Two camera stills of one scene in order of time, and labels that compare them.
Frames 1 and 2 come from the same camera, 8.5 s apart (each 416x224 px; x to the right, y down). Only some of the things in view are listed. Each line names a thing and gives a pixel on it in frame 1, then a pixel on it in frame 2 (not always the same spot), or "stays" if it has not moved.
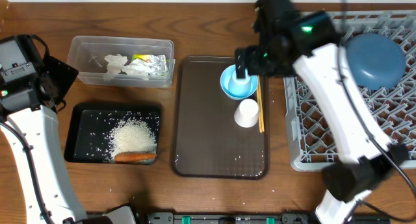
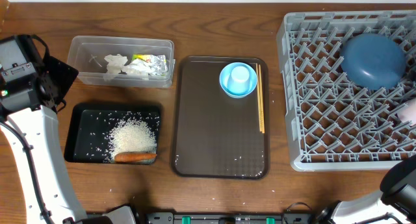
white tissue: (116, 63) stays
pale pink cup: (247, 113) -> (409, 113)
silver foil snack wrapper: (157, 61) stays
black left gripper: (60, 77) stays
